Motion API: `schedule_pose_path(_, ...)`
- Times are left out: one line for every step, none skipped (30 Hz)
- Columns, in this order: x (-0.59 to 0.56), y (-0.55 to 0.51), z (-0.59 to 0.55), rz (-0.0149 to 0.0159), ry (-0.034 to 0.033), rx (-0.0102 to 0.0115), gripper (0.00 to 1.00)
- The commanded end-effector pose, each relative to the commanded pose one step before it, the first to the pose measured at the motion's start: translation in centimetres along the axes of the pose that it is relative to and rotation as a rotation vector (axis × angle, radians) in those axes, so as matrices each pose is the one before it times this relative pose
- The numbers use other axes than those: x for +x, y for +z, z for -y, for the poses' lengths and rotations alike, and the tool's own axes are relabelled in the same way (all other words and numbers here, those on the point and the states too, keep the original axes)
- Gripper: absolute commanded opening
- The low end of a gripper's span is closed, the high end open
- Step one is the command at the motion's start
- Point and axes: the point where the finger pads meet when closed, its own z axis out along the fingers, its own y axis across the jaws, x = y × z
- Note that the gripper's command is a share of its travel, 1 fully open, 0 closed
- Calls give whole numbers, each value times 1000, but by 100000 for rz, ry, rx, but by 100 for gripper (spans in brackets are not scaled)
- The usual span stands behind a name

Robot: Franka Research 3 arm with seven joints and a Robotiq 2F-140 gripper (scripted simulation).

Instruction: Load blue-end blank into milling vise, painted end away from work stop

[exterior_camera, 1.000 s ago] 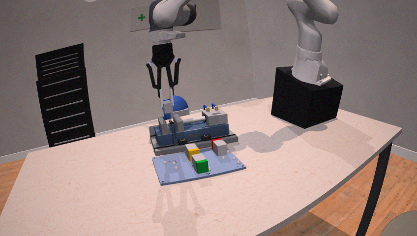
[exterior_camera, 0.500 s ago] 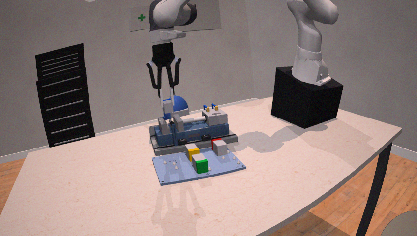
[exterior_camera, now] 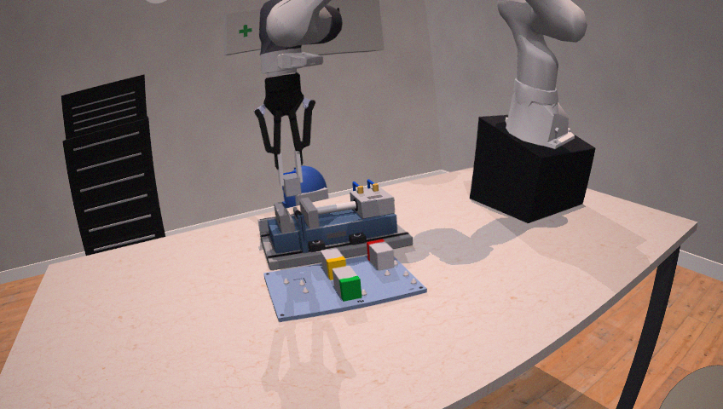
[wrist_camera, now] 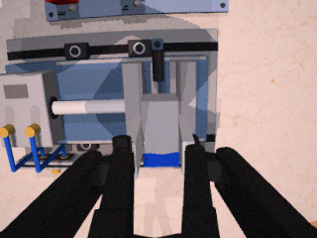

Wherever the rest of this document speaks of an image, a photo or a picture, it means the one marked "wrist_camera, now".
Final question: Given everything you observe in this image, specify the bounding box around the grey block with blue end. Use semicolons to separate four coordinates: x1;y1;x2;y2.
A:
141;93;179;168

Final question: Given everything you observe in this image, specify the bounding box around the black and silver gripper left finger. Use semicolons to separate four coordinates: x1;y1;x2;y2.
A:
0;116;143;238

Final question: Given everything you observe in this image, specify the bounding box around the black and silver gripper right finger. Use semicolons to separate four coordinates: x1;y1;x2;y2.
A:
178;114;317;238

